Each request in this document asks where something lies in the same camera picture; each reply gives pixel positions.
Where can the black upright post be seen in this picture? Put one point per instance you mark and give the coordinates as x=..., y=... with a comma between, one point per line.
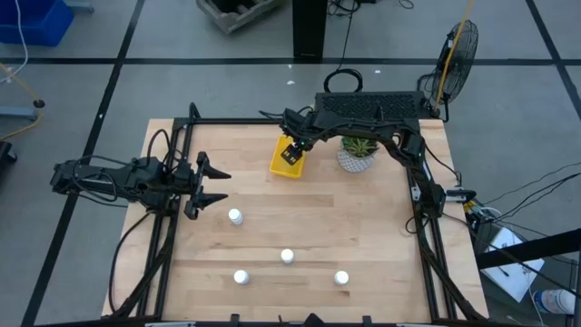
x=310, y=27

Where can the blue plastic bin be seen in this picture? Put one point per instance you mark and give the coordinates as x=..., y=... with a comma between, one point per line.
x=36, y=22

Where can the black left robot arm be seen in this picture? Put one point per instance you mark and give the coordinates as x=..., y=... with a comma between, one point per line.
x=113, y=179

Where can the yellow plastic basket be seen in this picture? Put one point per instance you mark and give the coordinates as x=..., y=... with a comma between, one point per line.
x=279, y=170

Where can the grey wooden crate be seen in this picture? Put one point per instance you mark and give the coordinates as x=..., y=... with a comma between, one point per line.
x=227, y=18

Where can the black perforated equipment box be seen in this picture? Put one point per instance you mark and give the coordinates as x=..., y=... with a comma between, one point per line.
x=363, y=105

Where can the succulent in patterned pot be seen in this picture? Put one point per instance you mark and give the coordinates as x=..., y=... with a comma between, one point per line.
x=356, y=156

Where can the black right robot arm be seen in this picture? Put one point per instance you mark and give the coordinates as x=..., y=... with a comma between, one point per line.
x=354, y=128

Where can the black metal beam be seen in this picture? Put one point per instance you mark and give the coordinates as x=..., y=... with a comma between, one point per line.
x=535, y=247

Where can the black aluminium table frame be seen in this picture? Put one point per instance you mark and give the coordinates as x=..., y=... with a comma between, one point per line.
x=227, y=121

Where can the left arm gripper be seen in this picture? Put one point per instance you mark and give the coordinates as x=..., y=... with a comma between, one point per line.
x=190, y=191

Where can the white paper box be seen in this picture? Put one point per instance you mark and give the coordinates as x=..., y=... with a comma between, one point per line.
x=517, y=277

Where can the clear plastic water bottle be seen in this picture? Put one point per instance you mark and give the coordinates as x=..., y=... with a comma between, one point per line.
x=556, y=301

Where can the black round floor puck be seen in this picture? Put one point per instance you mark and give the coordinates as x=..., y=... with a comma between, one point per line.
x=39, y=103

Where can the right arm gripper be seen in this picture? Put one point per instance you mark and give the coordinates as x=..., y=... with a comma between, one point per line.
x=298, y=127

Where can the grey metal stand foot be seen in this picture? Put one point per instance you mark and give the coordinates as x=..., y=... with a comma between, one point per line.
x=18, y=112

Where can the black floor fan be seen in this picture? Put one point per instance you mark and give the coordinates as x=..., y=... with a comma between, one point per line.
x=463, y=54

